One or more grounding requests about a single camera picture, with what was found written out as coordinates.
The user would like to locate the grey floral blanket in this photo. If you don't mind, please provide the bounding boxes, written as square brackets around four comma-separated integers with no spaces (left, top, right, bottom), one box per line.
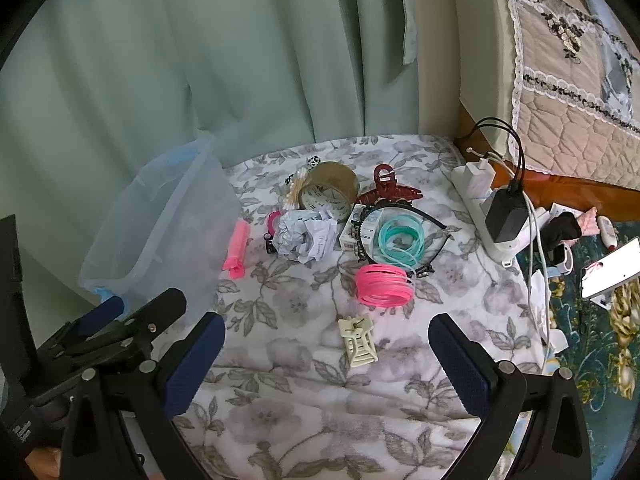
[170,132,551,480]

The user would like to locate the bag of cotton swabs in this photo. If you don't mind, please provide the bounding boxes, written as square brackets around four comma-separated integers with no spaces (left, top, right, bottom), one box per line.
[277,170,313,211]

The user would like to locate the white smartphone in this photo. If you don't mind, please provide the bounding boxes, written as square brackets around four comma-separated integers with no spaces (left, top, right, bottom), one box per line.
[580,237,640,301]

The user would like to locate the small white device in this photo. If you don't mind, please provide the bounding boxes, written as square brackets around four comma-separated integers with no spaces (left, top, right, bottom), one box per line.
[550,242,575,273]

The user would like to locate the translucent plastic container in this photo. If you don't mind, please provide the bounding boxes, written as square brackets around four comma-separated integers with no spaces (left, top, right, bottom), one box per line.
[79,129,242,326]

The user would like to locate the black cloth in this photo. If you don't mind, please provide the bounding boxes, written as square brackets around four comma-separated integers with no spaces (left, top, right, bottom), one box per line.
[542,212,583,263]

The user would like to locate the pink hair roller clip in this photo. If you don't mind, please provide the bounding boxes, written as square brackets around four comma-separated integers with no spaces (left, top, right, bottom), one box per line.
[222,220,251,279]

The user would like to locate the white plug cable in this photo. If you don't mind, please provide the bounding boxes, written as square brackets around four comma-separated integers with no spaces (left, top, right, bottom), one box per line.
[526,200,563,361]

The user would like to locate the teal plastic bangles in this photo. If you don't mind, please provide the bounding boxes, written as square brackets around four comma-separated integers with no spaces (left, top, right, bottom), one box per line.
[374,212,426,266]

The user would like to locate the white charger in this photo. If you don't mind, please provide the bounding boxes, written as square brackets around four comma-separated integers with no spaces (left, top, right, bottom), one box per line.
[462,157,497,200]

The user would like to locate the green floral rug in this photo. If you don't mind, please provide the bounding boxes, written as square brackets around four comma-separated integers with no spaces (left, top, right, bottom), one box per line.
[515,220,640,411]

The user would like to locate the white power strip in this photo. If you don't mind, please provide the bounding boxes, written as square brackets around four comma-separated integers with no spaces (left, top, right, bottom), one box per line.
[451,165,533,263]

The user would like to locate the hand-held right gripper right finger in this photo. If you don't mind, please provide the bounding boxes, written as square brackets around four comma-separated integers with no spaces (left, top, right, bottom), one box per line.
[429,312,593,480]

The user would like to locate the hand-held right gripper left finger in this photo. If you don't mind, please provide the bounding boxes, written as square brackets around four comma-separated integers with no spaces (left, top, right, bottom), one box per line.
[60,312,226,480]

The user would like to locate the white blue medicine box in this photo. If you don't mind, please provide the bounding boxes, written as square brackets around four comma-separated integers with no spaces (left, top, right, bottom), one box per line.
[339,203,386,252]

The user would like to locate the white paper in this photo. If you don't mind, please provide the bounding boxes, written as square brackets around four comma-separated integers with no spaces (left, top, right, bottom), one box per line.
[274,208,341,263]

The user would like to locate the white pink thermometer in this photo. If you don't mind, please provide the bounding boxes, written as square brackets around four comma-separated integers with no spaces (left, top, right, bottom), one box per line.
[597,216,621,251]

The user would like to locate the black cable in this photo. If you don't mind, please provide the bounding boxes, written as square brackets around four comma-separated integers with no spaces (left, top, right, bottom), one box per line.
[456,117,527,192]

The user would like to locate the white usb cable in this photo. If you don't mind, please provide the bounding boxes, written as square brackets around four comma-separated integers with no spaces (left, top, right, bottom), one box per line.
[466,147,516,171]

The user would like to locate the pale green curtain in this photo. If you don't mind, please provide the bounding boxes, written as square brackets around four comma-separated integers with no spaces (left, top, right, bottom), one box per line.
[0,0,461,311]

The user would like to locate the brown packing tape roll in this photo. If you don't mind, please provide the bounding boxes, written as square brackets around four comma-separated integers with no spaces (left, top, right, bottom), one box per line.
[298,161,360,222]

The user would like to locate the black toothed headband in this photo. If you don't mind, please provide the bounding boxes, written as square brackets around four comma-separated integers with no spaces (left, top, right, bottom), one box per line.
[352,200,451,281]

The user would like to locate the brown wooden frame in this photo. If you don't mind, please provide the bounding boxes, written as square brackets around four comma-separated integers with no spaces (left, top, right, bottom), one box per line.
[455,105,640,223]

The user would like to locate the beige quilted lace cover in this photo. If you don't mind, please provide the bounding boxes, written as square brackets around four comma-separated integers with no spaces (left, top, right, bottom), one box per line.
[492,0,640,176]

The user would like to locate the dark red hair claw clip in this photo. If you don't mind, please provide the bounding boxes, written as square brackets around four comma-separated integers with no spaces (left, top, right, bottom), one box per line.
[356,163,423,206]

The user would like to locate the cream hair claw clip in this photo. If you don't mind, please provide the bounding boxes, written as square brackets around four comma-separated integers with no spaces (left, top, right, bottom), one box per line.
[338,316,377,367]

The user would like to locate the leopard print scrunchie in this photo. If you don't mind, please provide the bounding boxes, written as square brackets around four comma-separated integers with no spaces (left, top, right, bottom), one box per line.
[285,156,321,183]

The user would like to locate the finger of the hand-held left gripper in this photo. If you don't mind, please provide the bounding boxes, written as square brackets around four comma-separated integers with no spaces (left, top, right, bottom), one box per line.
[70,287,187,368]
[35,295,126,361]

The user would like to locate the pink plastic bangles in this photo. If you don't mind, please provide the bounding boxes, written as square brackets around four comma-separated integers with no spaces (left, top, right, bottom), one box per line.
[355,262,415,307]

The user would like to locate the cream padded furniture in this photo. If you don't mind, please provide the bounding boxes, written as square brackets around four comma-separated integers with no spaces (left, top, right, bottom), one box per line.
[417,0,526,161]

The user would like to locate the black charger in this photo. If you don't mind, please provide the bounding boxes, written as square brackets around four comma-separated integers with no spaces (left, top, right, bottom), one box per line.
[484,185,530,243]

